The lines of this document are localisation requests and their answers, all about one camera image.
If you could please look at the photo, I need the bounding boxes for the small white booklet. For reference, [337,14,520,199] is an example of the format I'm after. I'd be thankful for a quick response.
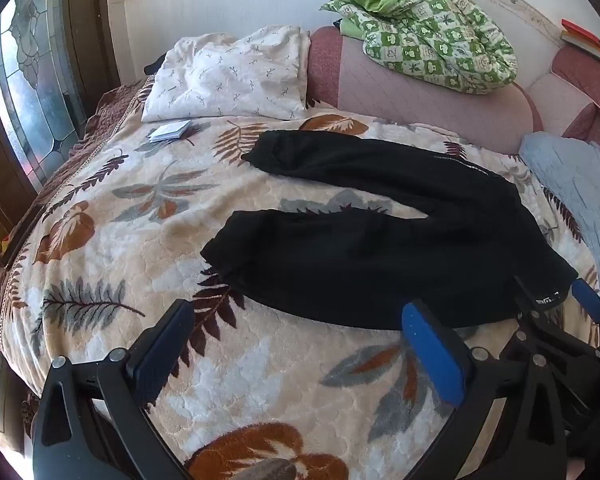
[147,120,194,144]

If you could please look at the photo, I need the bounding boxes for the red book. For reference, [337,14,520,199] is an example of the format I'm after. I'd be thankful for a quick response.
[561,19,600,48]

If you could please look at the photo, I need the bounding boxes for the pink maroon padded headboard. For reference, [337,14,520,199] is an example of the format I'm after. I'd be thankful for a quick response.
[306,25,600,161]

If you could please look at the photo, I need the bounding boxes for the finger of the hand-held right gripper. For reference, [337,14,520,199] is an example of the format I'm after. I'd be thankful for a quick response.
[500,274,563,361]
[571,279,600,361]

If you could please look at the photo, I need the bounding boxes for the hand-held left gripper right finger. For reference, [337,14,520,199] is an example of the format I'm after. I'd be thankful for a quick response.
[401,300,566,480]

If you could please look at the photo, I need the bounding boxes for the brown quilted bedspread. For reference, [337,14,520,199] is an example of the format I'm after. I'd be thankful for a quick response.
[0,77,156,351]

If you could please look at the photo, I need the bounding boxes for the leaf print fleece blanket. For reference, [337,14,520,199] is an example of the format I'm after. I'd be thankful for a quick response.
[0,112,600,480]

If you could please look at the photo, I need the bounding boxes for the white patterned pillow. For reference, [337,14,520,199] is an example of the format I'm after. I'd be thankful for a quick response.
[141,26,312,123]

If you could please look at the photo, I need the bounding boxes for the dark cloth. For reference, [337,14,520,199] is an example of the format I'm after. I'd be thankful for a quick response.
[143,52,169,77]

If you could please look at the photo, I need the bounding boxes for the black pants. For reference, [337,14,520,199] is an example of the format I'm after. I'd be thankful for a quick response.
[200,130,579,331]

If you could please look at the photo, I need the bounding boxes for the stained glass window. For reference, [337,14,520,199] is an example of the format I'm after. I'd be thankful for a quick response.
[0,0,88,192]

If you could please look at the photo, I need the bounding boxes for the dark wooden window frame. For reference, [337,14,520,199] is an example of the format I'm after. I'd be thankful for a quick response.
[60,0,122,111]

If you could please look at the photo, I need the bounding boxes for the light blue quilted pillow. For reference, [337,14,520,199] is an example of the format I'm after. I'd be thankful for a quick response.
[519,131,600,311]

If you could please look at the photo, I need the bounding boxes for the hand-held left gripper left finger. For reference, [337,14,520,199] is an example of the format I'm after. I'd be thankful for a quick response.
[31,299,196,480]

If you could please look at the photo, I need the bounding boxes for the green checkered quilt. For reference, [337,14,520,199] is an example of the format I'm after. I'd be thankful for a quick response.
[320,0,519,95]

